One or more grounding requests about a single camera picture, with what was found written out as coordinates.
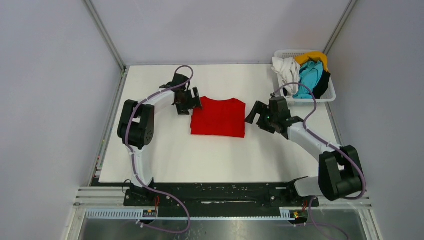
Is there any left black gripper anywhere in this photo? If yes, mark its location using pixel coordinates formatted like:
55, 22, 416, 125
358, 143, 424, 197
176, 87, 203, 116

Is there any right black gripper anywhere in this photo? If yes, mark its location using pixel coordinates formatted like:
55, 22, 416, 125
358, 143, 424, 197
244, 100, 278, 134

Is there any red t-shirt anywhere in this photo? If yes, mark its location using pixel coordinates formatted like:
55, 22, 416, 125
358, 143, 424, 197
190, 96, 246, 138

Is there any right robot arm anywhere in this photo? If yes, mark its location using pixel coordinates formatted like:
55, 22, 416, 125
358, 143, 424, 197
245, 97, 366, 206

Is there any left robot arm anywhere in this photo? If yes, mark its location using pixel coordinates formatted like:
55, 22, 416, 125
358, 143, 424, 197
117, 73, 202, 206

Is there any white t-shirt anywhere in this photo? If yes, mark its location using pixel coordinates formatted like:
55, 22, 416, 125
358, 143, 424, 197
271, 56, 301, 97

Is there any teal t-shirt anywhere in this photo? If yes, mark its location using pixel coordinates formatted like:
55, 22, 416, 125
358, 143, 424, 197
293, 60, 324, 99

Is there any black t-shirt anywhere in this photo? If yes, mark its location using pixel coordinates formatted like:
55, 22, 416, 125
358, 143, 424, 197
312, 70, 331, 99

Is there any white plastic laundry basket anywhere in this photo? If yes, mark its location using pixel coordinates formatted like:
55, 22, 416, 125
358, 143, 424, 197
274, 49, 336, 106

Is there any yellow t-shirt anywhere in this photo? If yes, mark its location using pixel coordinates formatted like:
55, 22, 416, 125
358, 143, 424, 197
294, 51, 330, 73

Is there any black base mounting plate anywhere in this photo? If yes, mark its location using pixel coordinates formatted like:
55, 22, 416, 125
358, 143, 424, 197
91, 177, 321, 219

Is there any purple cable under base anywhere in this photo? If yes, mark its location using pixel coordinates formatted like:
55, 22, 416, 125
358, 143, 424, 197
138, 185, 192, 235

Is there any aluminium frame rail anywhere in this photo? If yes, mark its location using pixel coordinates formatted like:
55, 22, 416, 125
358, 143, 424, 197
71, 187, 374, 222

